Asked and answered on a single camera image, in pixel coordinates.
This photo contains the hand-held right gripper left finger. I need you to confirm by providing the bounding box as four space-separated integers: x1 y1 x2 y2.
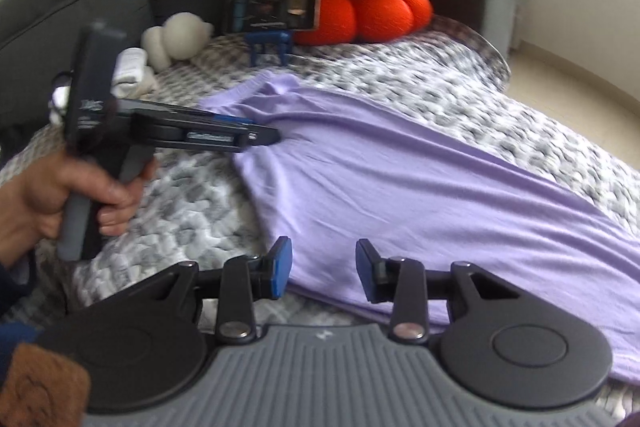
159 236 293 343

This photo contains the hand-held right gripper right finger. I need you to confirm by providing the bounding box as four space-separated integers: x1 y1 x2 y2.
356 239 523 342

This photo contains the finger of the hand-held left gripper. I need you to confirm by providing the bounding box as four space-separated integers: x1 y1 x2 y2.
202 116 281 152

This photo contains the lilac garment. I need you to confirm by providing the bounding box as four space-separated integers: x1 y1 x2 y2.
200 73 640 383

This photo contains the person's left hand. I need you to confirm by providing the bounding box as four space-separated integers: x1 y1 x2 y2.
0 152 156 265

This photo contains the folded white garment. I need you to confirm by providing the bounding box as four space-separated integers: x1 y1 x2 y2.
114 48 149 85

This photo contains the folded beige garment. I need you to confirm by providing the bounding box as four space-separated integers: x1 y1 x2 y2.
112 67 160 96

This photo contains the blue phone stand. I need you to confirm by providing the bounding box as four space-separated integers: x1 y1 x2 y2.
245 31 293 68

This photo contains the white plush toy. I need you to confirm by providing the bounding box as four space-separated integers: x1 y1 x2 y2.
141 13 213 72

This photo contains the smartphone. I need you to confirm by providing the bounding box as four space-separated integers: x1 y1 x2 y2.
222 0 322 35

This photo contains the grey checkered quilt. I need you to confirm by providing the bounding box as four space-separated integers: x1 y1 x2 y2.
0 14 640 427

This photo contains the brown fuzzy cloth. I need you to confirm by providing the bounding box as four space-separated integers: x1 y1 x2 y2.
0 342 92 427

